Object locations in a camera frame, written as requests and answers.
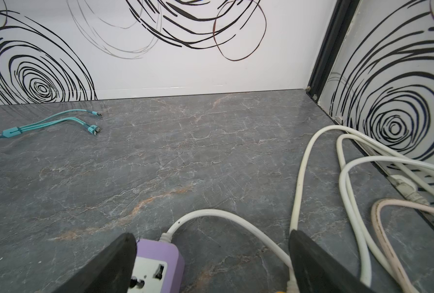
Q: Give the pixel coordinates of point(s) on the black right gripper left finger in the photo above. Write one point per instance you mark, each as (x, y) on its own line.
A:
(108, 272)

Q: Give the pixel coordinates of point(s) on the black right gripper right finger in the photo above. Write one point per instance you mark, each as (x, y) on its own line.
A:
(318, 272)

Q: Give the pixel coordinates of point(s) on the purple power strip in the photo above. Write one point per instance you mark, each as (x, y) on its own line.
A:
(158, 268)

